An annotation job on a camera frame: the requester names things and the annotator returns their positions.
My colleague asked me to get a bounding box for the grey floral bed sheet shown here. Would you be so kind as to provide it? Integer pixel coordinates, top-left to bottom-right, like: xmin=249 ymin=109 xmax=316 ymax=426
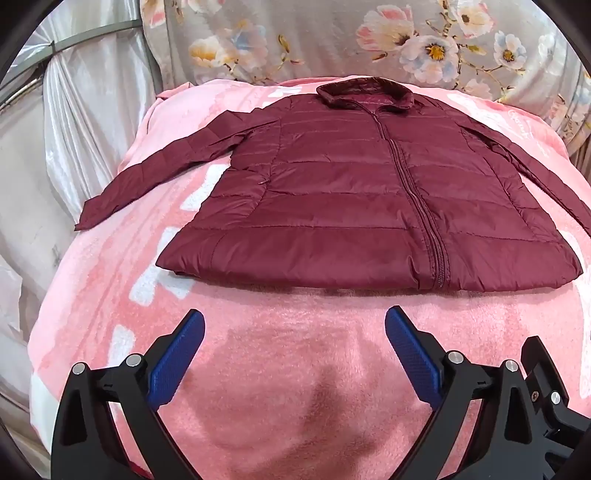
xmin=139 ymin=0 xmax=591 ymax=182

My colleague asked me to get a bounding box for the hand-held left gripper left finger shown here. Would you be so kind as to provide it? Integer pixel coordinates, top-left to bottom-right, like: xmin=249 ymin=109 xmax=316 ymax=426
xmin=51 ymin=308 xmax=206 ymax=480

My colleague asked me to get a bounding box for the white satin curtain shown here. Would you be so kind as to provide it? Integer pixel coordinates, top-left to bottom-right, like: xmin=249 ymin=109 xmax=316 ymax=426
xmin=0 ymin=8 xmax=169 ymax=462

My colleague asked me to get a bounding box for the grey curtain strap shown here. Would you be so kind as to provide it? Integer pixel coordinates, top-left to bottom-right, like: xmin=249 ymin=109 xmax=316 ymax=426
xmin=50 ymin=17 xmax=142 ymax=57

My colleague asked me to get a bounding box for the pink fleece blanket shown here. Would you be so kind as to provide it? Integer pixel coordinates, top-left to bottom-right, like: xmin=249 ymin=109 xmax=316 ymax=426
xmin=28 ymin=78 xmax=591 ymax=480

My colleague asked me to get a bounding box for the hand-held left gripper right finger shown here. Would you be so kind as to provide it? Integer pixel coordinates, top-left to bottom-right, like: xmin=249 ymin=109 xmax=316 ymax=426
xmin=385 ymin=305 xmax=549 ymax=480

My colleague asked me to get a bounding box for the maroon puffer jacket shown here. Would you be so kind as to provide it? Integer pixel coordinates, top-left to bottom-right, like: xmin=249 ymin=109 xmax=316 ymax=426
xmin=75 ymin=78 xmax=585 ymax=294

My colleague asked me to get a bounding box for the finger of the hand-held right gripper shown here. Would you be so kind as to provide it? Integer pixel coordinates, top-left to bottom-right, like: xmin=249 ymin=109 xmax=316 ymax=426
xmin=521 ymin=336 xmax=587 ymax=480

